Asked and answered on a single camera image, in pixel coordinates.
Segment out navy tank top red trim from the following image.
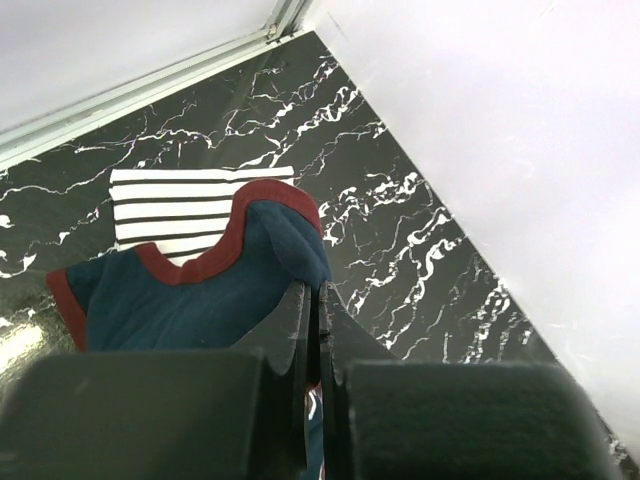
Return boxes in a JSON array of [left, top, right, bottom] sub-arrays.
[[45, 178, 334, 480]]

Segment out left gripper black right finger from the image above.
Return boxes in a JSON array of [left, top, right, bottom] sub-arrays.
[[319, 282, 397, 479]]

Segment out black white striped tank top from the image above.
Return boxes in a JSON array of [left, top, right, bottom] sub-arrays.
[[109, 166, 294, 265]]

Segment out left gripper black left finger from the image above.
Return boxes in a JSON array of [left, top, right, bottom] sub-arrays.
[[224, 282, 311, 470]]

